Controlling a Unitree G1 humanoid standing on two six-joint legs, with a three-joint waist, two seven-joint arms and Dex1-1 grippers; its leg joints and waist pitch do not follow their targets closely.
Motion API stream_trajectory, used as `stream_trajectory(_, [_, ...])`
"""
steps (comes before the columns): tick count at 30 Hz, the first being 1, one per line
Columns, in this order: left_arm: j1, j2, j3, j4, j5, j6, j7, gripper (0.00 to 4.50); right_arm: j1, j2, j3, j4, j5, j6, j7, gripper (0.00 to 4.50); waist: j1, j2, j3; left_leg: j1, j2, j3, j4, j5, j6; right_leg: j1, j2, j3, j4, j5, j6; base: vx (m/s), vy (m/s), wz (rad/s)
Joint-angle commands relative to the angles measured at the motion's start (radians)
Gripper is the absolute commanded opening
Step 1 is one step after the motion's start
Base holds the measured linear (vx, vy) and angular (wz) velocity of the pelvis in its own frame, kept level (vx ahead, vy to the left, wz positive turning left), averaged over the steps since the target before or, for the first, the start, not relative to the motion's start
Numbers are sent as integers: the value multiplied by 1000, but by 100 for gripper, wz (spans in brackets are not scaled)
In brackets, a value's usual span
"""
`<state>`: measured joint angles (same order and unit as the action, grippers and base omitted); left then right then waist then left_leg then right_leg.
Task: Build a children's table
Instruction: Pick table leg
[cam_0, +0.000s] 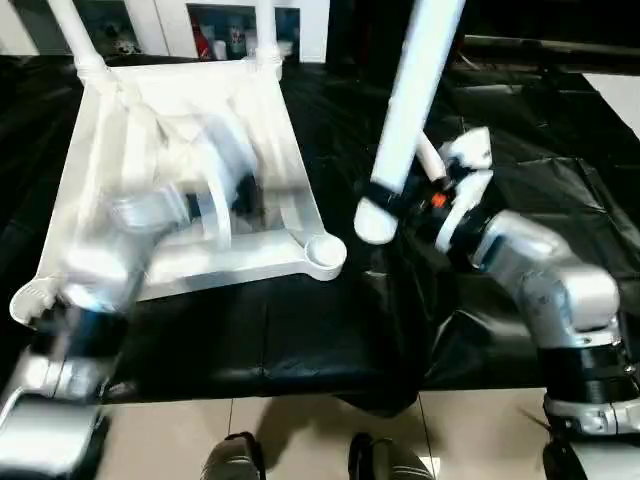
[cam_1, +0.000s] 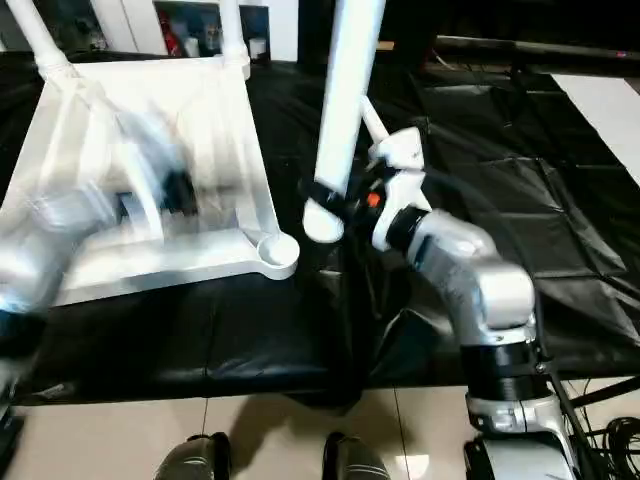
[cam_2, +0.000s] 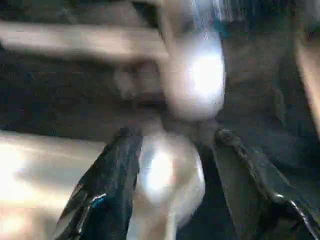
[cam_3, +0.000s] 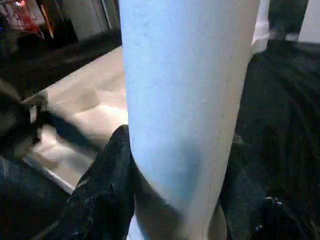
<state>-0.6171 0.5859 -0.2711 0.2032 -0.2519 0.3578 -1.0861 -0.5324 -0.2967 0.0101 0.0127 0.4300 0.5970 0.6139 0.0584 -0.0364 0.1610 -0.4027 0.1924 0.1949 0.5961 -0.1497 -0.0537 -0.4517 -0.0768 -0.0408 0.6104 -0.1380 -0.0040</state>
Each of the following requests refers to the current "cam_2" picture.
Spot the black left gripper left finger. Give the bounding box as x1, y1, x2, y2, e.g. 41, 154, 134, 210
53, 126, 144, 240

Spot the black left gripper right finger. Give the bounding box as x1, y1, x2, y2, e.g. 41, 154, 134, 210
213, 128, 320, 240

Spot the white plastic table leg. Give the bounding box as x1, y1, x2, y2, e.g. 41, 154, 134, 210
0, 21, 168, 63
129, 22, 227, 240

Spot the white plastic table top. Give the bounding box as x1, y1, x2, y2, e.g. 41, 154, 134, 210
0, 129, 118, 240

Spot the black work mat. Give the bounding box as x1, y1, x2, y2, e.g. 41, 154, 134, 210
0, 0, 320, 240

